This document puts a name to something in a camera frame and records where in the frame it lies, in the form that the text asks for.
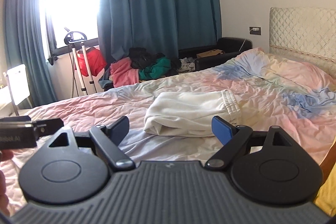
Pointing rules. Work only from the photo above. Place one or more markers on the person's left hand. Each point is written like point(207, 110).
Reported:
point(6, 155)

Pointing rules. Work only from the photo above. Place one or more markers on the teal curtain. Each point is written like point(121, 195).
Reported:
point(23, 29)
point(157, 3)

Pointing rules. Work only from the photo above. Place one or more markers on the pastel bed blanket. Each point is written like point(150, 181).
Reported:
point(275, 87)

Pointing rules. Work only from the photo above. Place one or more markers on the blue grey garment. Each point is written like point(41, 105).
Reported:
point(105, 78)

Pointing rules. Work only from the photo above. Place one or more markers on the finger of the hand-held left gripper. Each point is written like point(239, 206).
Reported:
point(48, 126)

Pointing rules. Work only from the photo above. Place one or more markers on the cream sweatpants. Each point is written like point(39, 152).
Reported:
point(189, 111)

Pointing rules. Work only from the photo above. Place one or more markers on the person's yellow clothing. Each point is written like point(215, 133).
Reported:
point(328, 197)

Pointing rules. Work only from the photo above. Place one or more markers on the garment steamer stand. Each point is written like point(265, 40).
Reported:
point(86, 66)

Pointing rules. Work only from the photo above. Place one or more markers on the red garment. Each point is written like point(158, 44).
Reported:
point(95, 61)

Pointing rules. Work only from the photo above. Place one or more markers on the quilted cream headboard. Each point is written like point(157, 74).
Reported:
point(302, 32)

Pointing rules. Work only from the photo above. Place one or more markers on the white chair with dark frame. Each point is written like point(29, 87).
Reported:
point(19, 85)

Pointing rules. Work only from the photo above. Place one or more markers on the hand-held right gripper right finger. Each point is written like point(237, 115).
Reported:
point(221, 130)

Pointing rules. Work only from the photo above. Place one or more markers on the wall socket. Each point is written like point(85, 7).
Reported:
point(255, 30)

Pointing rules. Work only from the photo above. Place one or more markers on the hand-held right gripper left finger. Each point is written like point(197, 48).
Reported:
point(119, 130)

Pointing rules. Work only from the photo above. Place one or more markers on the cardboard box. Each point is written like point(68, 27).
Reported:
point(211, 54)

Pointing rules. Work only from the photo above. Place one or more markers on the patterned white cloth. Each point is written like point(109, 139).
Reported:
point(187, 65)

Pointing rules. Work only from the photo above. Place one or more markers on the black garment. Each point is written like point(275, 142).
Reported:
point(143, 58)

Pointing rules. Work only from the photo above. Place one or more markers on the black sofa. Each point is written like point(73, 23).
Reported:
point(231, 45)

